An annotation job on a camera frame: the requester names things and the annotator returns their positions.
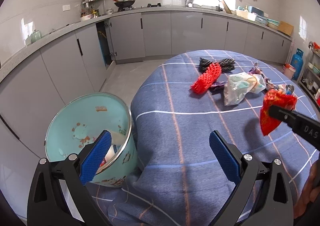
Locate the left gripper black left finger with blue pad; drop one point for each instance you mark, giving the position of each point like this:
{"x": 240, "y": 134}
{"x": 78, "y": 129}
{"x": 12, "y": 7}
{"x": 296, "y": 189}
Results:
{"x": 46, "y": 202}

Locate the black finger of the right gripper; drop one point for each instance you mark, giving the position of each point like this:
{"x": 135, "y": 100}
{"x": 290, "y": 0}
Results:
{"x": 290, "y": 117}

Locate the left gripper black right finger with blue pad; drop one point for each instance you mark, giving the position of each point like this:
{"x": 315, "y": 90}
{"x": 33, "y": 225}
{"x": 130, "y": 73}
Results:
{"x": 261, "y": 196}

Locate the red plastic bag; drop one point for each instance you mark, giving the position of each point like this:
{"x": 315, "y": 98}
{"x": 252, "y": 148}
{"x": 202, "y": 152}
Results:
{"x": 273, "y": 102}

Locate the plaid cloth rag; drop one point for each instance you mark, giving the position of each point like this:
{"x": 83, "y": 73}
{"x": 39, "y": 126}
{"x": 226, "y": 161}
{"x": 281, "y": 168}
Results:
{"x": 286, "y": 89}

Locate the white printed plastic bag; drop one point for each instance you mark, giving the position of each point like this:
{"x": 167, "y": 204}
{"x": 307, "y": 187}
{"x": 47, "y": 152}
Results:
{"x": 238, "y": 85}

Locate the teal metal trash bin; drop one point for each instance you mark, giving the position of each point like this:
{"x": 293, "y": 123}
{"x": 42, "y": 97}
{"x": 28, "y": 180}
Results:
{"x": 80, "y": 123}

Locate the grey kitchen cabinets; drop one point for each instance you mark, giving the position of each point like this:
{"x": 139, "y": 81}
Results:
{"x": 69, "y": 63}

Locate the person's right hand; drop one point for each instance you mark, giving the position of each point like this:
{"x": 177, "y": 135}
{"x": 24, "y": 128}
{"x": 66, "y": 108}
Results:
{"x": 309, "y": 194}

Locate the metal storage shelf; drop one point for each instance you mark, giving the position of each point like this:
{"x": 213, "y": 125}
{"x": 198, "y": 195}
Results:
{"x": 309, "y": 79}

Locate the red white bucket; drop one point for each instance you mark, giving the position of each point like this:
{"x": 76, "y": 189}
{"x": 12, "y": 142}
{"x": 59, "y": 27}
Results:
{"x": 289, "y": 71}

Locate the blue gas cylinder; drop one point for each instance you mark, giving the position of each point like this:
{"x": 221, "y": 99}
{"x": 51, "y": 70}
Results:
{"x": 297, "y": 63}

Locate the purple wrapper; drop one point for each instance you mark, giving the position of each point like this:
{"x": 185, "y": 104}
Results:
{"x": 217, "y": 85}

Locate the black foam fruit net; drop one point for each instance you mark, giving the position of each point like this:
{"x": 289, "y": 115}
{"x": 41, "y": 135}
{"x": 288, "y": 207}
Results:
{"x": 226, "y": 64}

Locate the blue plaid tablecloth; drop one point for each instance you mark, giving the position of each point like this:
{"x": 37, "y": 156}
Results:
{"x": 179, "y": 181}

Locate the red foam fruit net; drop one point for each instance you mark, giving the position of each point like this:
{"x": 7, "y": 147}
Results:
{"x": 205, "y": 80}

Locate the green kettle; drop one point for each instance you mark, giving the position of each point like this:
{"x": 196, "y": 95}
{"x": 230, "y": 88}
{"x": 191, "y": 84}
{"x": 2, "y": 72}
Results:
{"x": 35, "y": 36}

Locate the metal spice rack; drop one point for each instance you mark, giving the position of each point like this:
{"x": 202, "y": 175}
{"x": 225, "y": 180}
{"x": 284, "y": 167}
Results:
{"x": 92, "y": 9}

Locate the black wok with lid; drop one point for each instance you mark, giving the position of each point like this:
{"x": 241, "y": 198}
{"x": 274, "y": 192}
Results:
{"x": 124, "y": 5}

